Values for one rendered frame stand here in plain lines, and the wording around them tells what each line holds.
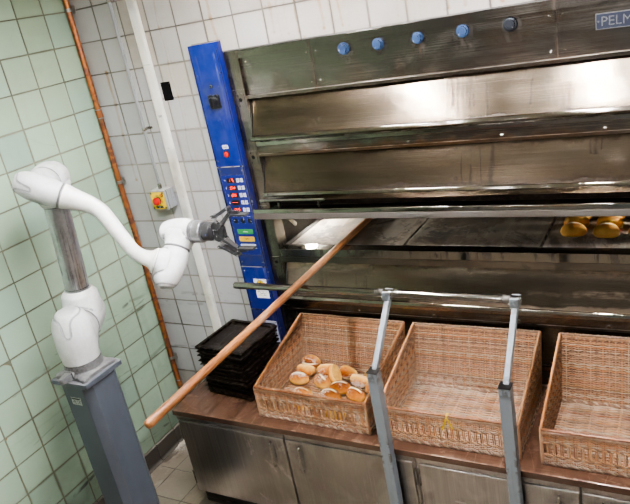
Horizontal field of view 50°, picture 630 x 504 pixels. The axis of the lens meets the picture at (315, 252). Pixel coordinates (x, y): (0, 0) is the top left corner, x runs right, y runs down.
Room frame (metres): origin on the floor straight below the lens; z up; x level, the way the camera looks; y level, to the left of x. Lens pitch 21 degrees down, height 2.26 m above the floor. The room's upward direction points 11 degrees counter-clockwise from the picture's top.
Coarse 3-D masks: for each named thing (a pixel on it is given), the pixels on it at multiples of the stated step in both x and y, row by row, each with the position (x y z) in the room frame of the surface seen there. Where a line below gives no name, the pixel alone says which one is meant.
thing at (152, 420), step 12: (360, 228) 3.02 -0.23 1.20; (348, 240) 2.90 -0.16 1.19; (336, 252) 2.79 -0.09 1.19; (324, 264) 2.69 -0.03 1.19; (288, 288) 2.46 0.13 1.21; (276, 300) 2.37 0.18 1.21; (264, 312) 2.28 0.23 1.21; (252, 324) 2.21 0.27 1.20; (240, 336) 2.13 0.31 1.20; (228, 348) 2.07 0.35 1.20; (216, 360) 2.00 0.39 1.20; (204, 372) 1.94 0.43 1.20; (192, 384) 1.88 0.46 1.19; (180, 396) 1.83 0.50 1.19; (168, 408) 1.78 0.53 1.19; (156, 420) 1.73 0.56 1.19
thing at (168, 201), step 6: (150, 192) 3.29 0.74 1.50; (156, 192) 3.27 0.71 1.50; (162, 192) 3.25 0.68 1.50; (168, 192) 3.27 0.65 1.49; (162, 198) 3.25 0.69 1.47; (168, 198) 3.26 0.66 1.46; (174, 198) 3.30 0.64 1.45; (162, 204) 3.26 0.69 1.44; (168, 204) 3.25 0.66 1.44; (174, 204) 3.29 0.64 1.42
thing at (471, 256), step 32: (320, 256) 2.90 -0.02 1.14; (352, 256) 2.81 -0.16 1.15; (384, 256) 2.73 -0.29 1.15; (416, 256) 2.65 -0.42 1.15; (448, 256) 2.58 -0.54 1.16; (480, 256) 2.51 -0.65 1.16; (512, 256) 2.44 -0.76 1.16; (544, 256) 2.37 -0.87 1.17; (576, 256) 2.31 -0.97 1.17; (608, 256) 2.25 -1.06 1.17
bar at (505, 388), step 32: (256, 288) 2.64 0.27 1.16; (320, 288) 2.48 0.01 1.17; (352, 288) 2.41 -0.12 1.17; (384, 320) 2.27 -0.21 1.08; (512, 320) 2.04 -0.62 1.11; (512, 352) 1.97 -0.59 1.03; (512, 384) 1.90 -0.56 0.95; (384, 416) 2.13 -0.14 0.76; (512, 416) 1.87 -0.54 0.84; (384, 448) 2.13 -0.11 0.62; (512, 448) 1.88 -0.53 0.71; (512, 480) 1.88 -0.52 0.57
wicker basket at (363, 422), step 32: (320, 320) 2.89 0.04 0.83; (352, 320) 2.80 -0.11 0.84; (288, 352) 2.82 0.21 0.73; (320, 352) 2.87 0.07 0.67; (352, 352) 2.78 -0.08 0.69; (256, 384) 2.59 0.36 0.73; (288, 384) 2.77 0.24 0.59; (352, 384) 2.66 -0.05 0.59; (384, 384) 2.44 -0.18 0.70; (288, 416) 2.51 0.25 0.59; (320, 416) 2.40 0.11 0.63; (352, 416) 2.32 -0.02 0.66
